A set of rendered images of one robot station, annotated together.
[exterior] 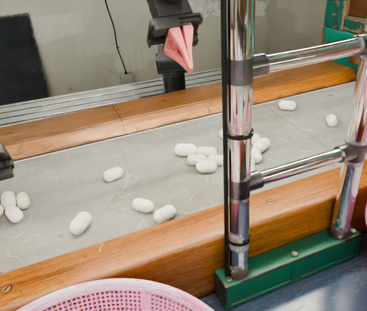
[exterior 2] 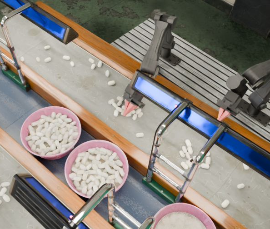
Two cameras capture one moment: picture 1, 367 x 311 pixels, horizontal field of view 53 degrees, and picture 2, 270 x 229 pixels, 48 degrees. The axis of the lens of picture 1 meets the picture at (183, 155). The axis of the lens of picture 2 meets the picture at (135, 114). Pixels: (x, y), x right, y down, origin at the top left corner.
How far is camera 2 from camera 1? 0.99 m
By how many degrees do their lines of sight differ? 46
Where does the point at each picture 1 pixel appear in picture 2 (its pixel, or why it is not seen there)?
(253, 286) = (149, 185)
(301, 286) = (158, 198)
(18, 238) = (129, 124)
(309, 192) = not seen: hidden behind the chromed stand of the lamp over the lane
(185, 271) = (140, 167)
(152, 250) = (137, 157)
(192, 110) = not seen: hidden behind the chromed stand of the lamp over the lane
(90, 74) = not seen: outside the picture
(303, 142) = (218, 179)
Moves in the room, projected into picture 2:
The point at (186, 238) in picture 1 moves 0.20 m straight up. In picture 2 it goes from (144, 162) to (149, 139)
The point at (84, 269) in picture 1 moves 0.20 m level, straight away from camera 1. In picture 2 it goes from (124, 146) to (150, 117)
